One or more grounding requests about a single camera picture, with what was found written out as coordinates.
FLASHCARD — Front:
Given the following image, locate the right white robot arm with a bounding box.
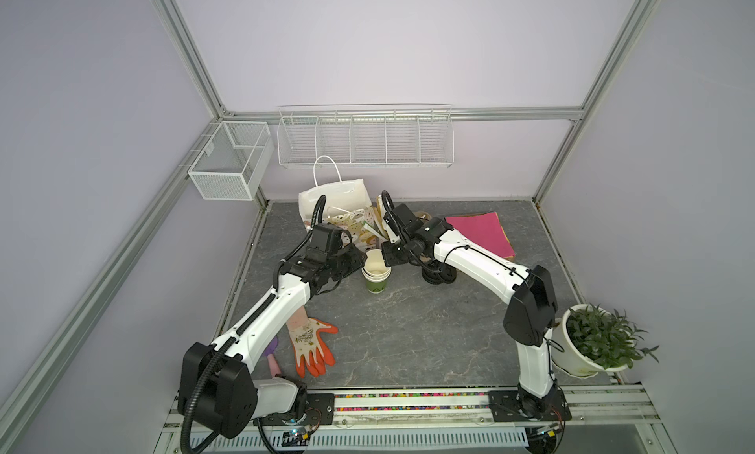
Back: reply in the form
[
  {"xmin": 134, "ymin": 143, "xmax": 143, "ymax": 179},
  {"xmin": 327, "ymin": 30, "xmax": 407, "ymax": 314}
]
[{"xmin": 379, "ymin": 191, "xmax": 568, "ymax": 422}]

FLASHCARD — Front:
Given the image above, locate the purple pink silicone spatula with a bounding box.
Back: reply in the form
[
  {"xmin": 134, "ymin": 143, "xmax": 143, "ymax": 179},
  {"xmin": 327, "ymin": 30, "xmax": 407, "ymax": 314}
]
[{"xmin": 263, "ymin": 336, "xmax": 282, "ymax": 377}]

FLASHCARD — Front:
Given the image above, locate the white cartoon paper gift bag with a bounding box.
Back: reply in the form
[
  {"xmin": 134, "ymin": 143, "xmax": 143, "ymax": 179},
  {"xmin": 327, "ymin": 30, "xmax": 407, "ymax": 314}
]
[{"xmin": 298, "ymin": 155, "xmax": 373, "ymax": 232}]

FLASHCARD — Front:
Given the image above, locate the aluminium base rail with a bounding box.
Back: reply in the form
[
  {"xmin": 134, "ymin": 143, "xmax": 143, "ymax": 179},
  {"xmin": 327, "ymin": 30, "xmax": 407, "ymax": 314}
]
[{"xmin": 154, "ymin": 384, "xmax": 680, "ymax": 454}]

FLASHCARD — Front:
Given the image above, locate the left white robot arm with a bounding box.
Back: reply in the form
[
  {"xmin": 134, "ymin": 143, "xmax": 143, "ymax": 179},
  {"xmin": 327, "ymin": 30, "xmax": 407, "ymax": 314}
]
[{"xmin": 178, "ymin": 196, "xmax": 365, "ymax": 453}]

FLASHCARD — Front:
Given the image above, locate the long white wire shelf basket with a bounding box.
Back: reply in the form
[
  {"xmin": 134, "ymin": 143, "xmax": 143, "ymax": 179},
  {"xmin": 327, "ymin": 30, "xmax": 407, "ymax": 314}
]
[{"xmin": 277, "ymin": 103, "xmax": 455, "ymax": 167}]

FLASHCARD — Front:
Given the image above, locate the green paper coffee cup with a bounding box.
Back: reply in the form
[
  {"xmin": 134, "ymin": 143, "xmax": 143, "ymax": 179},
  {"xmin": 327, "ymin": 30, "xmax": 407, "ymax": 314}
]
[{"xmin": 362, "ymin": 249, "xmax": 391, "ymax": 294}]

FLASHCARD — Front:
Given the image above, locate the stack of black cup lids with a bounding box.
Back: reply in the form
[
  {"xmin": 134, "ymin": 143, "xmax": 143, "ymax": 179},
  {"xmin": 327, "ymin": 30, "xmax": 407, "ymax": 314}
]
[{"xmin": 421, "ymin": 261, "xmax": 457, "ymax": 285}]

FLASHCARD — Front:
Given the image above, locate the pink cup of stirrers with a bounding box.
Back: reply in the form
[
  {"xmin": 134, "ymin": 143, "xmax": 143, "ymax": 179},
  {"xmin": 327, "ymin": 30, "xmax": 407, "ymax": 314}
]
[{"xmin": 345, "ymin": 206, "xmax": 389, "ymax": 252}]

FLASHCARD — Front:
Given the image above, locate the potted green plant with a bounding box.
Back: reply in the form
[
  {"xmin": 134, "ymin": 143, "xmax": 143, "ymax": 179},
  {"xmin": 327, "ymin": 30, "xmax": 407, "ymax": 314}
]
[{"xmin": 552, "ymin": 304, "xmax": 658, "ymax": 379}]

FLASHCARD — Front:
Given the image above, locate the small white mesh basket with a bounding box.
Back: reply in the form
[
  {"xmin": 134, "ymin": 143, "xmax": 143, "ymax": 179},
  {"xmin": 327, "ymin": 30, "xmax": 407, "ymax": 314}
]
[{"xmin": 189, "ymin": 121, "xmax": 274, "ymax": 202}]

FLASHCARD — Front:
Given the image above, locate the orange white work glove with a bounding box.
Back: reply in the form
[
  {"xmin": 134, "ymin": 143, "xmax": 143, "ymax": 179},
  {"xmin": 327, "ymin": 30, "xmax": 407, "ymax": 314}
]
[{"xmin": 286, "ymin": 307, "xmax": 339, "ymax": 377}]

